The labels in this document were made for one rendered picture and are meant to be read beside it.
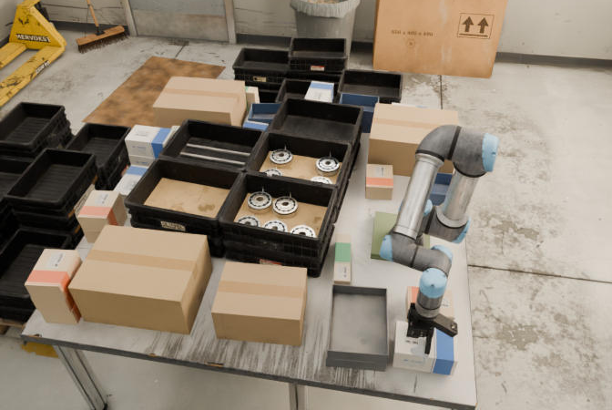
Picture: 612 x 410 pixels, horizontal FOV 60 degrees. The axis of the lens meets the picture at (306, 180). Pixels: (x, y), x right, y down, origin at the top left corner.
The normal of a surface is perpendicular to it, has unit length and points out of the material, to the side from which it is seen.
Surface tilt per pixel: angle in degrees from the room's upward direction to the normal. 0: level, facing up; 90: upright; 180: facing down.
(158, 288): 0
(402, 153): 90
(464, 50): 74
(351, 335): 0
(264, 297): 0
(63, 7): 90
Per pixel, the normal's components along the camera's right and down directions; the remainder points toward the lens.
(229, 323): -0.11, 0.65
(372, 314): -0.01, -0.75
